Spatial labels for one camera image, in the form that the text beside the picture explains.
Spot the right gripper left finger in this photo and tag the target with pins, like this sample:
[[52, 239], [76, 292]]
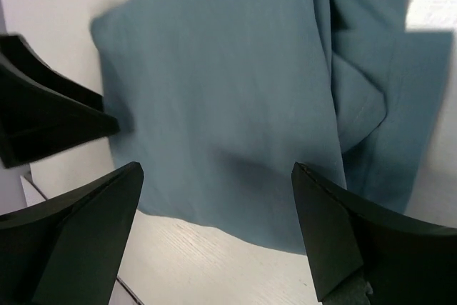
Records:
[[68, 249]]

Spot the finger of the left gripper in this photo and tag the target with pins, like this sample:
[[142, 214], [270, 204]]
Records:
[[43, 112]]

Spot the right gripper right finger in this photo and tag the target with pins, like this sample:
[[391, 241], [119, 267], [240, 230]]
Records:
[[362, 253]]

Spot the grey-blue t shirt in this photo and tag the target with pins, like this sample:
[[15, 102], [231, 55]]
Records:
[[218, 99]]

